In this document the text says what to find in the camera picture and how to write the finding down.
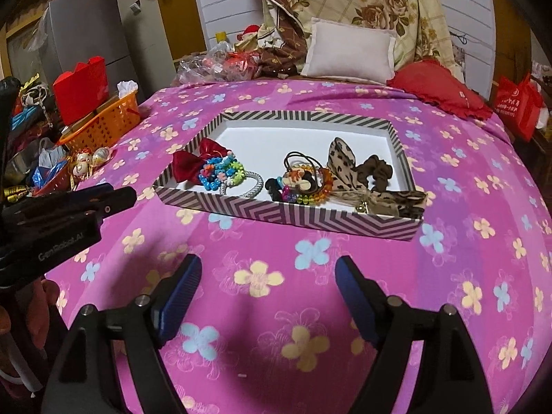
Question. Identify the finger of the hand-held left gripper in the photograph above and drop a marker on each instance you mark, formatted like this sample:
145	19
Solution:
97	189
116	200

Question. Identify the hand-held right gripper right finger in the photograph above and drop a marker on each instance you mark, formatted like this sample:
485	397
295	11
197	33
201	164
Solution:
354	299

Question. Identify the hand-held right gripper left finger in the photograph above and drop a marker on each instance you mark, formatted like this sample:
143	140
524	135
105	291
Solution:
181	295

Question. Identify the striped cardboard box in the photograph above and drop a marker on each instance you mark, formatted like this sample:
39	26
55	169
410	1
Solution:
310	220

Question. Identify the brown scrunchie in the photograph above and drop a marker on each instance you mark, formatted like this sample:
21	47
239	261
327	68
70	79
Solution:
375	172

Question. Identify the brown elastic with cartoon charm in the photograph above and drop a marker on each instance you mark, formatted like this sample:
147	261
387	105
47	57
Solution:
299	179

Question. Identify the black scrunchie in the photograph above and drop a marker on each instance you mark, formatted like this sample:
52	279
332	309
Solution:
276	192

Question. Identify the blue plastic bag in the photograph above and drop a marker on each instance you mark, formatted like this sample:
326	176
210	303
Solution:
47	174

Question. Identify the orange plastic basket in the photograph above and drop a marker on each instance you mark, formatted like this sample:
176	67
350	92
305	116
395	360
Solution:
101	125

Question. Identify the pink floral bedsheet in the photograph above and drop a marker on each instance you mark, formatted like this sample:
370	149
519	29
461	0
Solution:
258	302

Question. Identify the red velvet bow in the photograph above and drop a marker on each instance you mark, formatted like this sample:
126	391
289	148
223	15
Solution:
189	166

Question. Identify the red gift box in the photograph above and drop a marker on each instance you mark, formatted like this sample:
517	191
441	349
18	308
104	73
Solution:
82	90

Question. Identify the white tissue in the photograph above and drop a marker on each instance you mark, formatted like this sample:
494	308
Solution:
127	87

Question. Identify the leopard print bow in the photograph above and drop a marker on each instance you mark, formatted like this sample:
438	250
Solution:
340	168

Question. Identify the clear plastic bag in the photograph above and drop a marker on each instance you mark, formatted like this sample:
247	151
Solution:
202	67

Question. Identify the grey refrigerator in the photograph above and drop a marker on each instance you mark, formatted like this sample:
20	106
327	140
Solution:
82	30

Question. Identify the grey cabinet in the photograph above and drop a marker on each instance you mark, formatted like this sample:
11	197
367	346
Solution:
144	30

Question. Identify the yellow cap bottle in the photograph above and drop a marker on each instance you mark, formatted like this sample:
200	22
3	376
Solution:
221	41

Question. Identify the brown patterned cloth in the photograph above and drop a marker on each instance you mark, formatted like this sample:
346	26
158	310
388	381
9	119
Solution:
280	62

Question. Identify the red pillow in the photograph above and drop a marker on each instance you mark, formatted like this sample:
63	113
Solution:
440	88

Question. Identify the white pillow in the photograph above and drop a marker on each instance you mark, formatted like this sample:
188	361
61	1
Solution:
349	51

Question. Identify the red shopping bag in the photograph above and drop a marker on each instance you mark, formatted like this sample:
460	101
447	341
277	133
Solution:
517	105

